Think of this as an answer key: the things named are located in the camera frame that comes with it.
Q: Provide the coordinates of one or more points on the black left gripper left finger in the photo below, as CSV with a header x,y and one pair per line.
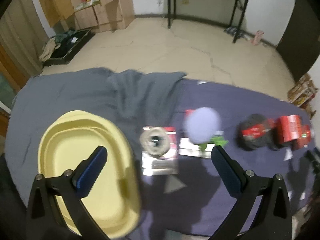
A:
x,y
44,218

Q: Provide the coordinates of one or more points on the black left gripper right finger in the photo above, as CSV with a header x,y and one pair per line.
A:
x,y
262,207

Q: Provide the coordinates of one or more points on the white green card pack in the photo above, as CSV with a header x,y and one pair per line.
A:
x,y
203,150

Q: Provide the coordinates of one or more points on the red white cigarette box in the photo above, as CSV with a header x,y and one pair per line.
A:
x,y
165,165

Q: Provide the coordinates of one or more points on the white tape roll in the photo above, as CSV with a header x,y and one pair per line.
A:
x,y
155,141

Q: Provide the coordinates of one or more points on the purple table cloth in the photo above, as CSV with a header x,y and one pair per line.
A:
x,y
195,201

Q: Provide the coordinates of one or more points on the yellow plastic basin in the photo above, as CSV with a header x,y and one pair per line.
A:
x,y
114,200

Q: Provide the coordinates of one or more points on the lavender round ball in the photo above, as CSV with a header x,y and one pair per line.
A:
x,y
202,124

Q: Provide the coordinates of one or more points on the grey cloth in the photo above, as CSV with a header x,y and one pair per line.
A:
x,y
130,99

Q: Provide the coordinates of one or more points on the black door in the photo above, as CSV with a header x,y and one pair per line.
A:
x,y
299,45

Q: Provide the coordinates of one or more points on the black open suitcase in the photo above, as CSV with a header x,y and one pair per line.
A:
x,y
71,43

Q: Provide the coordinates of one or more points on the cardboard boxes stack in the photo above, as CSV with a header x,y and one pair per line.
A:
x,y
101,15

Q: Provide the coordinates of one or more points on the colourful carton by wall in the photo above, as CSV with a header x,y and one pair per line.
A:
x,y
303,91

